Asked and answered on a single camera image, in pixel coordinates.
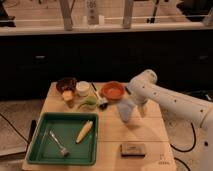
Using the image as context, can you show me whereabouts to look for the yellow corn cob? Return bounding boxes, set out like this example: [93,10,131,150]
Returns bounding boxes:
[76,121,93,143]

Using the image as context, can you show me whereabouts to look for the orange bowl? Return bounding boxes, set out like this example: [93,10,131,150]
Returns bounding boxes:
[101,81,124,100]

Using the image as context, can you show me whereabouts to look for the white cup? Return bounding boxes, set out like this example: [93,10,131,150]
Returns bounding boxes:
[76,81,90,97]

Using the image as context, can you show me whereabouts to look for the light blue towel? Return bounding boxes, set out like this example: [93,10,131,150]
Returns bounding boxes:
[117,99,133,122]

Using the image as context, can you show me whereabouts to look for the blue sponge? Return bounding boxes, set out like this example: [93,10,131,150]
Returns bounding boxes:
[124,87,131,95]

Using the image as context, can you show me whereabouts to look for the yellow toy block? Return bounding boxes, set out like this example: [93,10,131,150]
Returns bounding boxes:
[62,90,74,102]

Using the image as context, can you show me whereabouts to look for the green plastic tray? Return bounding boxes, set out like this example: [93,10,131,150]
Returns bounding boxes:
[27,113,98,166]

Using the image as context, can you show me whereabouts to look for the green toy vegetable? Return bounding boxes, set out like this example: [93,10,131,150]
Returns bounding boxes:
[79,96,97,110]

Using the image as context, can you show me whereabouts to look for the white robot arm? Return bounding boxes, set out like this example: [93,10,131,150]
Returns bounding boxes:
[127,69,213,171]

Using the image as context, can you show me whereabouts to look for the black cable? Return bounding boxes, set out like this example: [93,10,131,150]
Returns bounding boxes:
[170,122,198,154]

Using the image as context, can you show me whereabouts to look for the dark brown bowl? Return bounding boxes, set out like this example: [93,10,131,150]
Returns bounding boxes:
[56,77,77,93]

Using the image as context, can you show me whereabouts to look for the metal fork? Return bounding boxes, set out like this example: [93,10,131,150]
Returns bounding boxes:
[49,131,69,157]

